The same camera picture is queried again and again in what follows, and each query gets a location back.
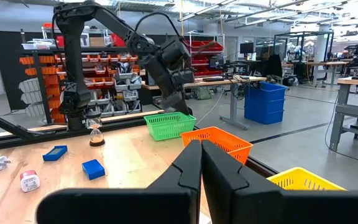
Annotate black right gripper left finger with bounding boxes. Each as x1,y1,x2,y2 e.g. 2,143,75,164
35,139,203,224

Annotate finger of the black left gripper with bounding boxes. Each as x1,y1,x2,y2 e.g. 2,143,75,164
175,89,191,116
162,91,180,113

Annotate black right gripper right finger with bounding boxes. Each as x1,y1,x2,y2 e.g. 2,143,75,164
201,139,358,224

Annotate blue eraser block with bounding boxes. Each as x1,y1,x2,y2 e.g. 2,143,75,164
81,159,106,181

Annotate blue digital thermometer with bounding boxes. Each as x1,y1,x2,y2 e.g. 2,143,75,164
42,145,68,162

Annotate green bag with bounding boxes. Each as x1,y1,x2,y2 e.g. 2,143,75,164
194,86,213,101

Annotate green plastic basket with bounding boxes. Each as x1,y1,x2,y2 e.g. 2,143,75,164
144,111,197,142

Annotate shelf rack red bins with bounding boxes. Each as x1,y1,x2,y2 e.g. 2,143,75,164
185,32,225,78

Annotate wooden table grey legs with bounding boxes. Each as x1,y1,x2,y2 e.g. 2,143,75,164
141,74,267,131

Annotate yellow plastic basket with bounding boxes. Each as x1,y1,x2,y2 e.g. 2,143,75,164
266,167,347,191

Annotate orange plastic basket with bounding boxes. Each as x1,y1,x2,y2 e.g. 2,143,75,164
181,126,254,165

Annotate shelf rack orange bins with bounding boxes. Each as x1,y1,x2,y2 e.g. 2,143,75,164
19,23,145,125

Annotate blue storage bin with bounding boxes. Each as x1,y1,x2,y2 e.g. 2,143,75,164
244,109,285,125
244,98,286,113
246,81,288,101

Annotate black hourglass orange sand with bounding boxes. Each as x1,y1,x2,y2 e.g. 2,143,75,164
85,111,106,147

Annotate black computer monitor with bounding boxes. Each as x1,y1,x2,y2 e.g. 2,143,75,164
239,42,255,54

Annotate grey workbench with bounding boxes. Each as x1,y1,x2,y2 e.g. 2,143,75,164
329,76,358,152

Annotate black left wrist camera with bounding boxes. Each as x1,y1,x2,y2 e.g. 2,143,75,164
162,37,191,68

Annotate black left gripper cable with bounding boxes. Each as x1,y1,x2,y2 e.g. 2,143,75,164
134,11,183,41

